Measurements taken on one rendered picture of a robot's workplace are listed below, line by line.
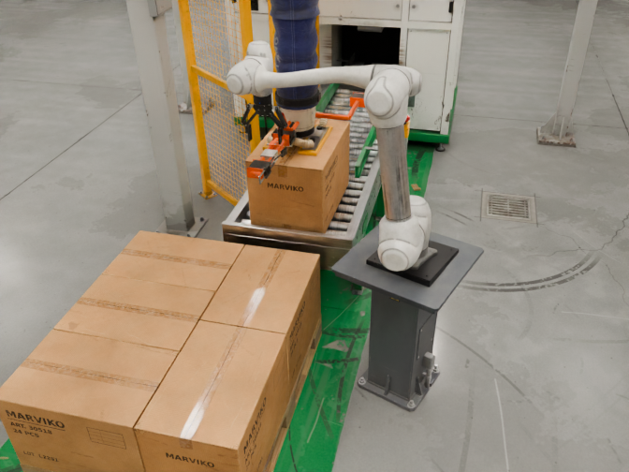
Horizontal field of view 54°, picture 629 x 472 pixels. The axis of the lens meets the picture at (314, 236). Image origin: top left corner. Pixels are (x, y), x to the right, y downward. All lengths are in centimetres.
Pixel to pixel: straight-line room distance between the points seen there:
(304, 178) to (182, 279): 77
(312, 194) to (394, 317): 75
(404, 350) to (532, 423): 70
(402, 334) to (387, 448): 51
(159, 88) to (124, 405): 207
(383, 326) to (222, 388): 83
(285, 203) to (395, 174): 99
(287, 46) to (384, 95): 100
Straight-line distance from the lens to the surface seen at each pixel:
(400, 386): 306
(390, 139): 223
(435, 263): 266
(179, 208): 425
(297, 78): 236
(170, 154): 406
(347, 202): 354
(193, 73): 437
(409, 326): 278
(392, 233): 235
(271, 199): 316
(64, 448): 272
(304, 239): 313
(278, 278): 293
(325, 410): 306
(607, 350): 364
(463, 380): 326
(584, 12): 552
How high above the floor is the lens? 233
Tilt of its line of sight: 34 degrees down
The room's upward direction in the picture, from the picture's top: 1 degrees counter-clockwise
